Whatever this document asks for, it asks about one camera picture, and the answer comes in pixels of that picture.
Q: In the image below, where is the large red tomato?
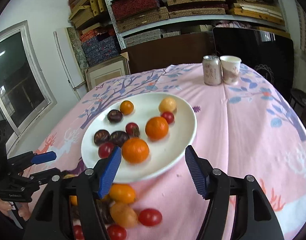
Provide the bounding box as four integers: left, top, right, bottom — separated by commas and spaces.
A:
73, 225, 85, 240
107, 224, 127, 240

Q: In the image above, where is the row of grey woven boxes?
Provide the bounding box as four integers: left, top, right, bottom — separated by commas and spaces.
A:
123, 29, 181, 48

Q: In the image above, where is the printed paper cup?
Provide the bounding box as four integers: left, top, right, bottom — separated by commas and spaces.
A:
220, 55, 242, 85

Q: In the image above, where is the dark slatted wooden chair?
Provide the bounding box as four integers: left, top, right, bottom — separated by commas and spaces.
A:
289, 87, 306, 130

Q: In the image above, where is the dark brown water chestnut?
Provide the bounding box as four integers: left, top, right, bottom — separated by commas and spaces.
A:
109, 131, 130, 147
93, 129, 110, 146
97, 200, 115, 225
107, 109, 123, 124
69, 206, 81, 224

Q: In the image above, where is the dark brown wooden board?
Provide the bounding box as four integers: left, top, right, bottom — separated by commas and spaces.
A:
120, 32, 211, 75

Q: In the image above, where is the brick pattern curtain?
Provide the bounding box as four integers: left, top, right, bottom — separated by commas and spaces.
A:
294, 0, 306, 55

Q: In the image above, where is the person's left hand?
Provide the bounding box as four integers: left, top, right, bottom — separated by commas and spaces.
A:
0, 195, 30, 222

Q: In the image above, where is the stack of flat wooden frames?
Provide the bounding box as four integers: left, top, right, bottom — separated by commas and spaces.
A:
228, 0, 286, 25

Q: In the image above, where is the black chair back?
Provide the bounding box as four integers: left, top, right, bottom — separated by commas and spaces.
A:
212, 27, 294, 100

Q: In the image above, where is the red tomato with stem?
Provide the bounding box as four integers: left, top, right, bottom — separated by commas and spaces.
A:
125, 122, 140, 138

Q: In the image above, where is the white oval plate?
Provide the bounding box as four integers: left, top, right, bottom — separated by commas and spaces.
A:
81, 92, 197, 183

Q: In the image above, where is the white metal shelving rack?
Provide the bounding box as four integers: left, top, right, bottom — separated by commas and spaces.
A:
98, 0, 288, 50

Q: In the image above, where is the stack of blue patterned boxes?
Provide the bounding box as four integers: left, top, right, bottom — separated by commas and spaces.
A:
80, 29, 121, 65

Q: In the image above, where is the stack of yellow wooden boxes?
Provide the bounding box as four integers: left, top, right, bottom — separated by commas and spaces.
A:
68, 0, 111, 29

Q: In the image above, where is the grey marble slab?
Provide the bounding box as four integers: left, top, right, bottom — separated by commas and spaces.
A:
67, 27, 90, 67

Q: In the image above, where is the stack of red patterned boxes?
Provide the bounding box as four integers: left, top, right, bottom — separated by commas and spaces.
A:
110, 0, 168, 22

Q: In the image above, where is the pink deer print tablecloth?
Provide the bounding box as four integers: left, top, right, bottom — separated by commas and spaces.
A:
33, 62, 306, 240

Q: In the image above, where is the beige framed panel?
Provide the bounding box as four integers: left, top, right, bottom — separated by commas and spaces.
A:
84, 54, 130, 92

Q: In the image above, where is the red cherry tomato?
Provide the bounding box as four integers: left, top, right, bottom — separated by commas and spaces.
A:
161, 111, 175, 124
98, 142, 115, 159
138, 208, 163, 227

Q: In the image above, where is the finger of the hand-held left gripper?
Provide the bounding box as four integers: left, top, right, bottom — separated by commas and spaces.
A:
18, 168, 65, 187
8, 151, 57, 170

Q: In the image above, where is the large yellow tomato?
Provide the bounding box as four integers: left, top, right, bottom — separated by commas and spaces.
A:
110, 202, 138, 228

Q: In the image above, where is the olive yellow tomato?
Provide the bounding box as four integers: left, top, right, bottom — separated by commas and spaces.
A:
158, 97, 177, 113

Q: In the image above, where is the pink cloth bundle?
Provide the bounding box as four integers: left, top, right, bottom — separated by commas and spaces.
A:
214, 21, 253, 29

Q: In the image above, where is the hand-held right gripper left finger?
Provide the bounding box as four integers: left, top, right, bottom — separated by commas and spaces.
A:
23, 146, 122, 240

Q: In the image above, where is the stack of woven straw boxes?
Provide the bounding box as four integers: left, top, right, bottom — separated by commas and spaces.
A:
103, 0, 239, 33

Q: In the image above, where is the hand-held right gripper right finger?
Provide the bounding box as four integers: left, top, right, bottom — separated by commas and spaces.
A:
185, 145, 284, 240

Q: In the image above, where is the white leaning board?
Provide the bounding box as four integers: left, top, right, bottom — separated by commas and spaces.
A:
54, 28, 85, 100

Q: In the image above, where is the white framed dark window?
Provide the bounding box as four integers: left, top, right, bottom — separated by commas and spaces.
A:
0, 20, 57, 153

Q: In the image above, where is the silver drink can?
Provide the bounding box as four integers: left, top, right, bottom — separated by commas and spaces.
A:
202, 55, 222, 85

